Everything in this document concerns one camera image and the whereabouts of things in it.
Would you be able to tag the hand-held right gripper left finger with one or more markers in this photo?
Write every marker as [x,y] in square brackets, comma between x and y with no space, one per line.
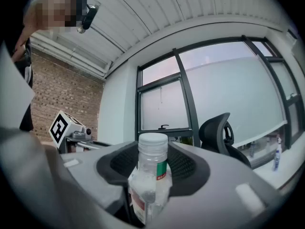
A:
[83,180]

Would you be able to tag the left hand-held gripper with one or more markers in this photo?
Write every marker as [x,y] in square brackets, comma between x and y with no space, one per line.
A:
[60,128]

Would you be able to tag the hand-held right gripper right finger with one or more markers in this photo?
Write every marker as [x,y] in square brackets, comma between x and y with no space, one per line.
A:
[226,175]

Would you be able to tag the white plastic bottle red label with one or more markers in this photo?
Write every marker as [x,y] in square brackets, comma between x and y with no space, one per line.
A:
[152,151]

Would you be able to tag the black office chair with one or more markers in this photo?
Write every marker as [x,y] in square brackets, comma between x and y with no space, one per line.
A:
[219,137]

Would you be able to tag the blue spray bottle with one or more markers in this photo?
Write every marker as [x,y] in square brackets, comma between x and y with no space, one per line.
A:
[277,156]

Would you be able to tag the person's head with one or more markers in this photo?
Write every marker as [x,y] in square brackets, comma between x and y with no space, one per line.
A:
[57,11]

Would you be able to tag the black window frame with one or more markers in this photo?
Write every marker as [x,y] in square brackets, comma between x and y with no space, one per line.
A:
[188,104]

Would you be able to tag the black head-mounted camera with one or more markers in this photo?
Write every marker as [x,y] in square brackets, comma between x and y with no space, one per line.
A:
[90,18]

